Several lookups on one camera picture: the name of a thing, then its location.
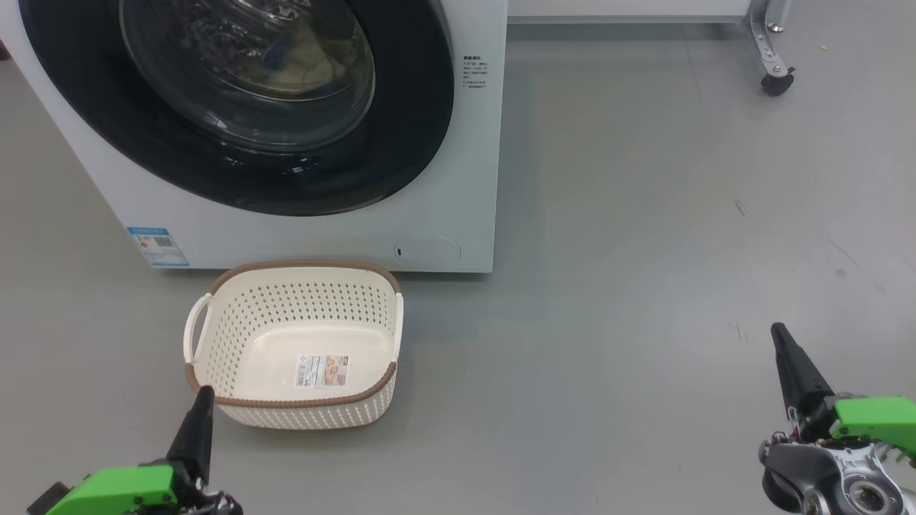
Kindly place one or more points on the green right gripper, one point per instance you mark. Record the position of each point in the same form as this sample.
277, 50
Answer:
880, 418

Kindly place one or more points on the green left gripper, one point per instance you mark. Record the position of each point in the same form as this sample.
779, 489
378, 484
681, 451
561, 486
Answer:
122, 493

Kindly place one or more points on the dark round glass washer door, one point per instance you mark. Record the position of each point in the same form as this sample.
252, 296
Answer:
401, 143

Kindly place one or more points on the white basket product sticker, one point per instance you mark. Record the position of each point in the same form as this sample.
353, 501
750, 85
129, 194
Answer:
322, 370

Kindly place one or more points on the cream perforated laundry basket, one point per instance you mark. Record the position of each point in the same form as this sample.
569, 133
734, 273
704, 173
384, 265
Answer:
286, 322

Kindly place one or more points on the white front-load washing machine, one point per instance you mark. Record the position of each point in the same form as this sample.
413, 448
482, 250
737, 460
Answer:
472, 143

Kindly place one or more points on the blue energy label sticker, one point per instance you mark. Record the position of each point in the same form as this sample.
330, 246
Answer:
159, 247

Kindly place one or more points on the round washer filter cover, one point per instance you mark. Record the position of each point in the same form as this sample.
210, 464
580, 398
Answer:
429, 250

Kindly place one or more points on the grey metal stand leg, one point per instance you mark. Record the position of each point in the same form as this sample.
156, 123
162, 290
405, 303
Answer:
769, 43

